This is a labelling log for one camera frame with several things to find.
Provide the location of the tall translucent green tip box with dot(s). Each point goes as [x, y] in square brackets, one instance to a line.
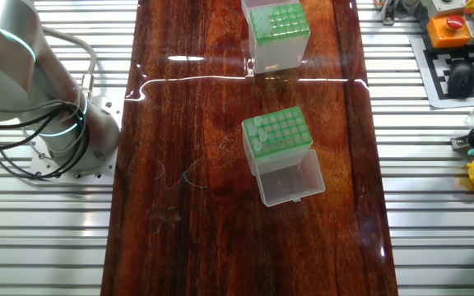
[290, 181]

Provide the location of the low green rack tip box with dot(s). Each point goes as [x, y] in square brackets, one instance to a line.
[278, 57]

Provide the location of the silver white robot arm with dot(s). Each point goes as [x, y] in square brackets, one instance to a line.
[6, 61]

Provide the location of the glossy brown wooden board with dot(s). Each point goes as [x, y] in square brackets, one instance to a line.
[200, 246]

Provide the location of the yellow button box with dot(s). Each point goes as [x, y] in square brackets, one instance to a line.
[442, 39]

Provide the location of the black computer mouse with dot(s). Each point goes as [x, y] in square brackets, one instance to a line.
[461, 80]

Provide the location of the red emergency stop button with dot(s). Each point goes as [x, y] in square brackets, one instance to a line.
[454, 21]

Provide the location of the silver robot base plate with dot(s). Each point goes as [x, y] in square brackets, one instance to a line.
[111, 109]

